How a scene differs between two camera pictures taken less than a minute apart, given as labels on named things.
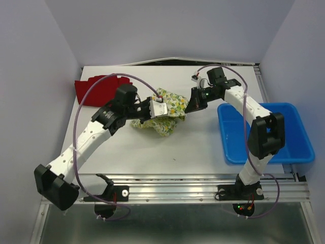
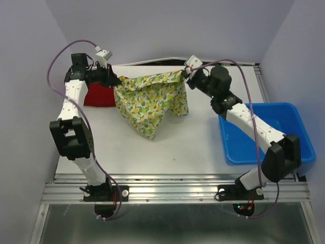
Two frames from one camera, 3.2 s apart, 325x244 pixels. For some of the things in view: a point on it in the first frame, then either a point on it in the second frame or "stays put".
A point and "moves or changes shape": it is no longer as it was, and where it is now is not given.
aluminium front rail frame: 281,188 stays put
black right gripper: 196,103 → 191,80
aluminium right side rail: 260,82 stays put
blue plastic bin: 234,129 stays put
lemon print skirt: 165,125 moves or changes shape
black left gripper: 146,102 → 110,79
